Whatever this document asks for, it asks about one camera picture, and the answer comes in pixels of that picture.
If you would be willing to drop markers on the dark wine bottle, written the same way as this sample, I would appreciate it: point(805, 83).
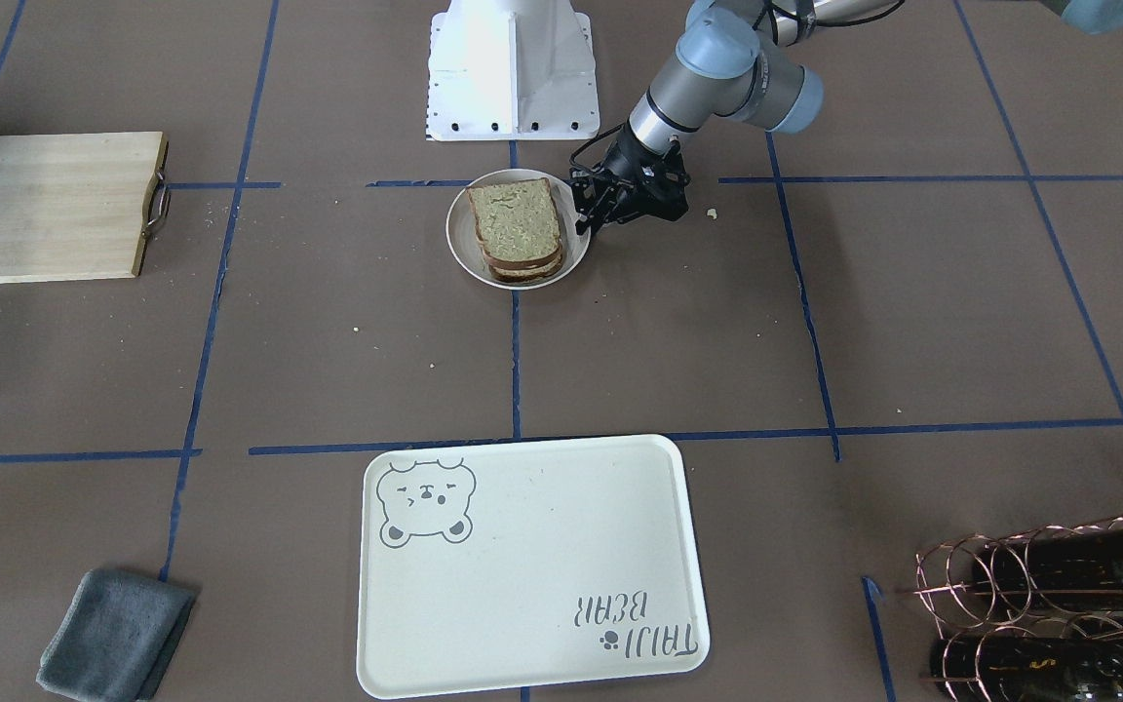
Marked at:
point(998, 667)
point(1081, 572)

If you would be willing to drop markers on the dark wine bottle upper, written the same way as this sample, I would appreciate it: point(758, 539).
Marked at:
point(1081, 572)

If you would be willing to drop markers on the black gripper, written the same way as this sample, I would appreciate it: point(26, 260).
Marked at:
point(626, 159)

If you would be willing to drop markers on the cream bear tray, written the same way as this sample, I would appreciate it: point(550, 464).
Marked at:
point(503, 566)

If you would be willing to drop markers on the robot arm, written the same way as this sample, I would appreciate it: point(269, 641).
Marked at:
point(729, 62)

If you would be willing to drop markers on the white round plate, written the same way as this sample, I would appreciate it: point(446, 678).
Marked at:
point(460, 228)

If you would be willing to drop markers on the copper wire bottle rack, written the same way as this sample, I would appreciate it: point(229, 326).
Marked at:
point(947, 590)

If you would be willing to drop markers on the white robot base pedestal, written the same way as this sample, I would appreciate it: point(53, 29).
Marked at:
point(511, 70)

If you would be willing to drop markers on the grey folded cloth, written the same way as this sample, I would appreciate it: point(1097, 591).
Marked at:
point(117, 639)

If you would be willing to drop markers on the bread slice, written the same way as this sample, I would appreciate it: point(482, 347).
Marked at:
point(516, 223)
point(527, 273)

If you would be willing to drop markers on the dark wine bottle lower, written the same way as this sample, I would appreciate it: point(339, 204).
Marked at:
point(998, 667)

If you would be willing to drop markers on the wooden cutting board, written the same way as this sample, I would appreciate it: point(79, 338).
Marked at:
point(77, 206)

